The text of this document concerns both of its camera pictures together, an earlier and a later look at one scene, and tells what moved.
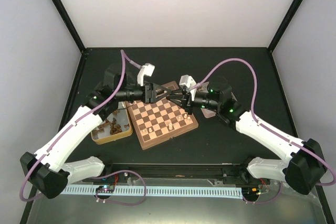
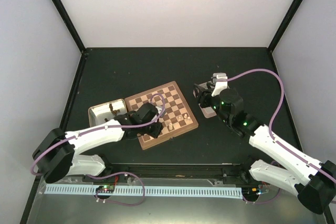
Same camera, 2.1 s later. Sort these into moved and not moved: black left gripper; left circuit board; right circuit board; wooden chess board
Moved: black left gripper
Not moved: right circuit board; wooden chess board; left circuit board
